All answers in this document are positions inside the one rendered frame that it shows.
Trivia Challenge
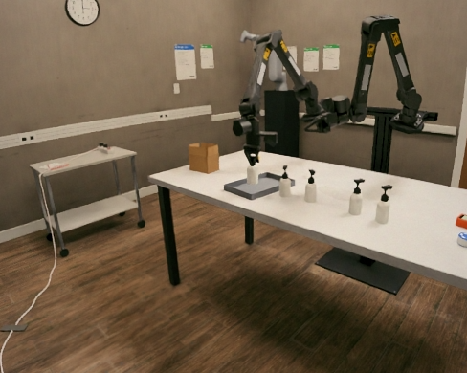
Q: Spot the white pump bottle with black pump head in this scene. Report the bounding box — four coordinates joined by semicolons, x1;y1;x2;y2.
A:
348;179;365;215
304;169;317;203
375;185;393;224
279;165;291;197
247;156;258;185

